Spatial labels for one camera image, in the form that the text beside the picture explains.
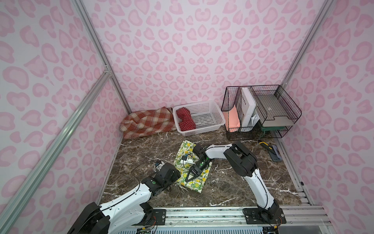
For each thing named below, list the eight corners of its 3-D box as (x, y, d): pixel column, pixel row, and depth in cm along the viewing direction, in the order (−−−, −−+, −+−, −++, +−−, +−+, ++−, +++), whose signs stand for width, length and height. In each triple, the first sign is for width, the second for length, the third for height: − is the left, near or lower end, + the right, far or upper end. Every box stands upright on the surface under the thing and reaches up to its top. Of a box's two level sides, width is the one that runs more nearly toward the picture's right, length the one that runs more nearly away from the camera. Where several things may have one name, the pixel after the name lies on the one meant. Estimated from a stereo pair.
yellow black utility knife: (274, 163, 94) (278, 160, 90) (259, 144, 103) (262, 140, 99) (281, 161, 95) (285, 157, 91) (265, 141, 104) (268, 137, 100)
